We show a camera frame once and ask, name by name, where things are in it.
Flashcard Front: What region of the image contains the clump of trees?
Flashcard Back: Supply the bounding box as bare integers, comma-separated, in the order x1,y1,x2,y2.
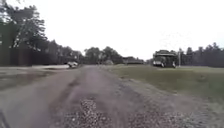
82,45,125,65

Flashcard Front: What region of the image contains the low building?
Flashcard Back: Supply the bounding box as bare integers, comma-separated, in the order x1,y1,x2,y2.
122,56,145,65

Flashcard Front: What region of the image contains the white car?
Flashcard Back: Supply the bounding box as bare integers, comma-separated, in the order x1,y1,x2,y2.
66,61,79,69

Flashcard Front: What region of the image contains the grey gravel road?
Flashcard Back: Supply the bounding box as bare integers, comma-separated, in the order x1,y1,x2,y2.
0,64,224,128

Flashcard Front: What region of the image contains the dark tall structure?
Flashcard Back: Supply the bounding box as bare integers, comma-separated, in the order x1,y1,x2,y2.
152,49,178,69

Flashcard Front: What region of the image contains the grass field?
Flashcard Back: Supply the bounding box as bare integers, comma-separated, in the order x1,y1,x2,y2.
99,64,224,105

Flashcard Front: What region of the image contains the pole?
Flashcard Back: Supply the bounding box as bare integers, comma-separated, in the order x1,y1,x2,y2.
177,49,182,68

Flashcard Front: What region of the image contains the row of trees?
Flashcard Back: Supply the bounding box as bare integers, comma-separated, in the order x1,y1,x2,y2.
176,41,224,69

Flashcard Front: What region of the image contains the wood of dark trees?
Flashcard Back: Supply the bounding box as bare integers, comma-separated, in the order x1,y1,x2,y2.
0,0,84,67

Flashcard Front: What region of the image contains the grass strip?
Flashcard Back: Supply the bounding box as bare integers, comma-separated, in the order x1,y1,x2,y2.
0,66,73,91

